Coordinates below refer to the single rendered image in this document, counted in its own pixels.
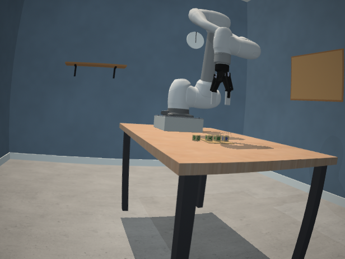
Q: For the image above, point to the tan letter block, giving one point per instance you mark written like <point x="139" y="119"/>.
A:
<point x="225" y="138"/>
<point x="196" y="137"/>
<point x="209" y="137"/>
<point x="217" y="138"/>

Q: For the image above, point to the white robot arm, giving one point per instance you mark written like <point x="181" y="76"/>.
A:
<point x="220" y="45"/>

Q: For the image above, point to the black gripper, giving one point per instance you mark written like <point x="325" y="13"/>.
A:
<point x="224" y="76"/>

